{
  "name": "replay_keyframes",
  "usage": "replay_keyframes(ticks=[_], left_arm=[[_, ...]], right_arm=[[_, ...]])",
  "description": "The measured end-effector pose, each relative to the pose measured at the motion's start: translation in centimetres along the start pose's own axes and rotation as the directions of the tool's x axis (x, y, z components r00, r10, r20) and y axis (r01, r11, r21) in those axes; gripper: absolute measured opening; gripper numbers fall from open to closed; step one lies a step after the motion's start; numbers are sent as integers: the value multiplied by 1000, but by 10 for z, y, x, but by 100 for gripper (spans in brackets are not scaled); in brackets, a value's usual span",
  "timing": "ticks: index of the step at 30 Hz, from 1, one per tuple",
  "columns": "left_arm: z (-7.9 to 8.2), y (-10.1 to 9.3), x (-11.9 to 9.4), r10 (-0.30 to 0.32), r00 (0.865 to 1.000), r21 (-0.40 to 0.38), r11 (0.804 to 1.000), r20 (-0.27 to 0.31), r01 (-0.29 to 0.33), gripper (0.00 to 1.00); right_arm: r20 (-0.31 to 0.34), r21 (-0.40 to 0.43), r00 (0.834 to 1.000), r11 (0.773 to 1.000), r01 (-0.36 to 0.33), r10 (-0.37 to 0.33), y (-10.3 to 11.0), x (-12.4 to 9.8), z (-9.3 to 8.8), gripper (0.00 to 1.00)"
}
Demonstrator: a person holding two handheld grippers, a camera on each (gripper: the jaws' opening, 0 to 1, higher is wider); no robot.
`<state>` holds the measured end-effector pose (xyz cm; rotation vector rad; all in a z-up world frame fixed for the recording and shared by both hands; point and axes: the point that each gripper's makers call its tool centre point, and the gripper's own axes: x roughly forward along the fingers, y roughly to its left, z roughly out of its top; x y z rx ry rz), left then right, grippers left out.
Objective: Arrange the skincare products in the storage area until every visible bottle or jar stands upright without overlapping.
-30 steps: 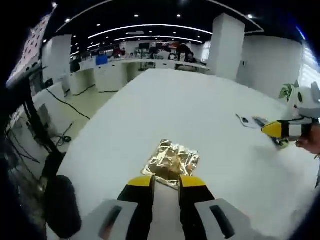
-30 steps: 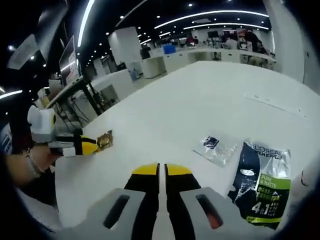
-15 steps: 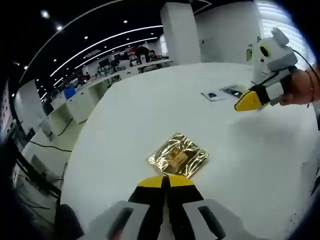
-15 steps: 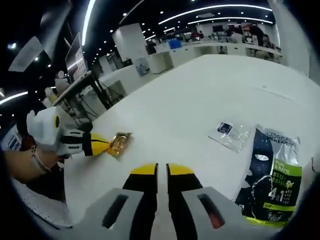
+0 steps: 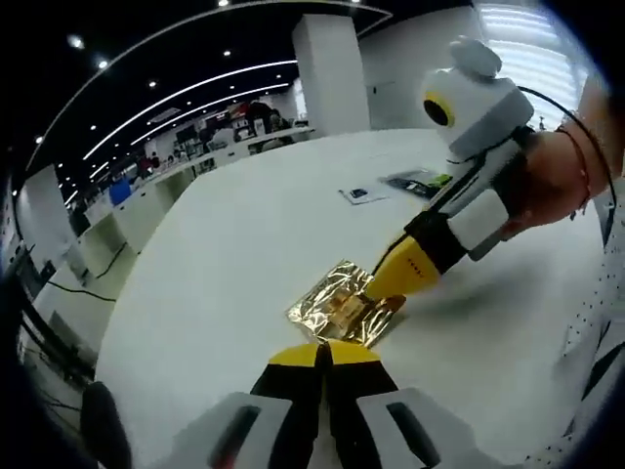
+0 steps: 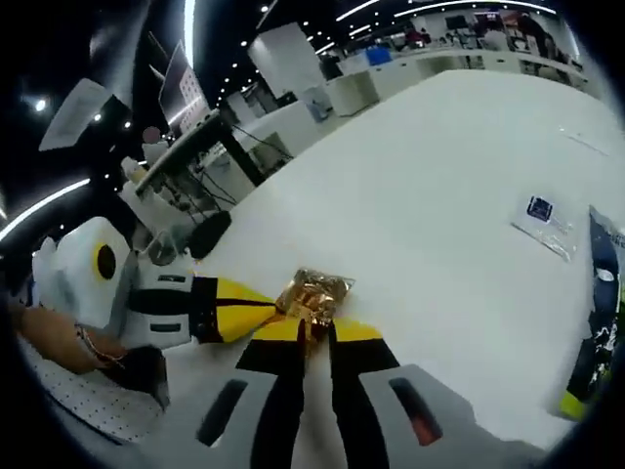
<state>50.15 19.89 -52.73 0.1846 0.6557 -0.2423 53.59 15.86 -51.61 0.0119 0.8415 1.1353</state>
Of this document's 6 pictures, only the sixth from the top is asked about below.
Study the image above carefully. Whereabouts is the black oval object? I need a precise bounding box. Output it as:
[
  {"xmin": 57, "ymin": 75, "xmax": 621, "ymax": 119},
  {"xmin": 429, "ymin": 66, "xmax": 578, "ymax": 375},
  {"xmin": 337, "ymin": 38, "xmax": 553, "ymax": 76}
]
[{"xmin": 187, "ymin": 209, "xmax": 233, "ymax": 261}]

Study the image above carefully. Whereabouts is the person's left hand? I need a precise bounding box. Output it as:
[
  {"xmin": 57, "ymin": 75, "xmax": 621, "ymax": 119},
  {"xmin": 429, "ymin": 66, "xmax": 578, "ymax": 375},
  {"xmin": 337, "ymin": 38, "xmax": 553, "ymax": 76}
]
[{"xmin": 29, "ymin": 235, "xmax": 63, "ymax": 314}]

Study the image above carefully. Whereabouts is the green dark packet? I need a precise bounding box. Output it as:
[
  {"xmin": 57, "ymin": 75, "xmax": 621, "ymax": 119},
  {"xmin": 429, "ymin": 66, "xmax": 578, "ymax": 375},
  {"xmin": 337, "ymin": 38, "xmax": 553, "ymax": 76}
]
[{"xmin": 560, "ymin": 203, "xmax": 625, "ymax": 420}]

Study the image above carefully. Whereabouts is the dark cloth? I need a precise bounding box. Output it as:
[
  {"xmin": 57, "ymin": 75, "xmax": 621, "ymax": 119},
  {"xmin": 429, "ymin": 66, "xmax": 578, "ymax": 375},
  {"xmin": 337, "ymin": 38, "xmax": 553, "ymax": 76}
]
[{"xmin": 100, "ymin": 344, "xmax": 171, "ymax": 412}]

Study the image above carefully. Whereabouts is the gold foil packet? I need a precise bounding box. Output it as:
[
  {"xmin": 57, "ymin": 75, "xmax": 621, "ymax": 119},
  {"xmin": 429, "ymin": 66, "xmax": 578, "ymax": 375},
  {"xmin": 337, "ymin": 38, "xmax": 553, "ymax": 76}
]
[{"xmin": 271, "ymin": 266, "xmax": 356, "ymax": 344}]

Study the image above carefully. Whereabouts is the long white counter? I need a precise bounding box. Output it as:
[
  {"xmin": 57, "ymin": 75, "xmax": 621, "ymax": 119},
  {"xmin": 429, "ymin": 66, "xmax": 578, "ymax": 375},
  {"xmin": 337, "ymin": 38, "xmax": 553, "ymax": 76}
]
[{"xmin": 324, "ymin": 46, "xmax": 587, "ymax": 118}]

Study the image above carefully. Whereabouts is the person's white dotted clothing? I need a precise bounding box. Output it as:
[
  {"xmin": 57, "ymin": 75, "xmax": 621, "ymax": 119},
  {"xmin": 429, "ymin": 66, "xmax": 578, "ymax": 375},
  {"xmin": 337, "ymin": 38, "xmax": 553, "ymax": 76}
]
[{"xmin": 26, "ymin": 359, "xmax": 170, "ymax": 444}]

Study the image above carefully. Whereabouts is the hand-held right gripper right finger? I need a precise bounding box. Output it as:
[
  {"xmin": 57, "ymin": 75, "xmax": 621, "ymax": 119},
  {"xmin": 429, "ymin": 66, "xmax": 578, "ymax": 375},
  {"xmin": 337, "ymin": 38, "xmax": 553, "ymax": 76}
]
[{"xmin": 326, "ymin": 316, "xmax": 543, "ymax": 469}]

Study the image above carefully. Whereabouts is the clear packet blue label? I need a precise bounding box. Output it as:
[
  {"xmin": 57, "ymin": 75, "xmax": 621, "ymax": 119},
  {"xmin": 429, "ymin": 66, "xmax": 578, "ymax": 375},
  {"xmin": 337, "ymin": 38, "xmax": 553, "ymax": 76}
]
[{"xmin": 509, "ymin": 193, "xmax": 581, "ymax": 264}]

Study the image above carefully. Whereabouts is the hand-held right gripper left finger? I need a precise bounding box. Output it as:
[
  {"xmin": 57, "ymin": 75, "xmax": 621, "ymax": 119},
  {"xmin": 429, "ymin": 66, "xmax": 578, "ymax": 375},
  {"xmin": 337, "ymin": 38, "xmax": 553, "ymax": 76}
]
[{"xmin": 160, "ymin": 317, "xmax": 310, "ymax": 469}]

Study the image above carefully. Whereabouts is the clear plastic container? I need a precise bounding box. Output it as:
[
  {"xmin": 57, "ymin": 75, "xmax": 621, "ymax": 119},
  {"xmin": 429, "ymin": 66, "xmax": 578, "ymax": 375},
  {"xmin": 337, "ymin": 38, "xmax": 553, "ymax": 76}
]
[{"xmin": 145, "ymin": 228, "xmax": 190, "ymax": 269}]

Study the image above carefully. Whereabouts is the thin wrist bracelet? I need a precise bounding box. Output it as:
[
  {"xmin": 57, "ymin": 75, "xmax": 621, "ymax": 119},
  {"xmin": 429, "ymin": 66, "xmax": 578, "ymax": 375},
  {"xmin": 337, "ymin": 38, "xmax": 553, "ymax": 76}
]
[{"xmin": 73, "ymin": 322, "xmax": 126, "ymax": 370}]

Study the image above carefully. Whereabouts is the black-framed standing desk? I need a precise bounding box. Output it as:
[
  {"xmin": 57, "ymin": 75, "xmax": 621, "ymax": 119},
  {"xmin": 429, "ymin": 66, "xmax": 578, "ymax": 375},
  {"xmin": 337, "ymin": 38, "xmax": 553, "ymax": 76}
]
[{"xmin": 134, "ymin": 107, "xmax": 260, "ymax": 221}]

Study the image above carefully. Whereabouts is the blue bin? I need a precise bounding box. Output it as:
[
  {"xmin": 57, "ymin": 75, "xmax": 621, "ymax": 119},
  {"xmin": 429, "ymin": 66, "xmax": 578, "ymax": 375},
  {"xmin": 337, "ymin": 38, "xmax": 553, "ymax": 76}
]
[{"xmin": 365, "ymin": 46, "xmax": 393, "ymax": 68}]

